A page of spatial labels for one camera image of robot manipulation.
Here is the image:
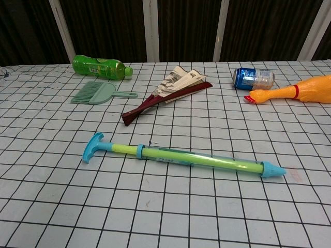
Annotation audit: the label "green and blue plastic tube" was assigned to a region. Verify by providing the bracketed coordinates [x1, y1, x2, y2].
[82, 133, 287, 179]

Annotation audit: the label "paper folding fan, maroon ribs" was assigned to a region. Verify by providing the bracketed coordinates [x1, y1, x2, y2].
[122, 66, 213, 127]

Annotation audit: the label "green plastic comb brush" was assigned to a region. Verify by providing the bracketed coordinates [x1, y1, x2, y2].
[70, 81, 139, 105]

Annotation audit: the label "white black-grid tablecloth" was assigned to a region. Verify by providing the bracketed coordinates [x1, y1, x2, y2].
[0, 61, 331, 248]

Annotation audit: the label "green plastic drink bottle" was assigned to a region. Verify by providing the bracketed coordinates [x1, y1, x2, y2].
[72, 54, 133, 80]

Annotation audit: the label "blue and silver drink can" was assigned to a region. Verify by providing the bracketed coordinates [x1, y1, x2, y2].
[233, 68, 275, 90]

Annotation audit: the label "yellow rubber chicken toy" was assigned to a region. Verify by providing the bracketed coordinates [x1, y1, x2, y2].
[244, 74, 331, 105]

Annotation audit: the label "white screen frame post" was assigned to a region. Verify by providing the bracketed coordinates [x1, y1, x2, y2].
[298, 0, 331, 61]
[143, 0, 159, 63]
[213, 0, 230, 62]
[48, 0, 76, 64]

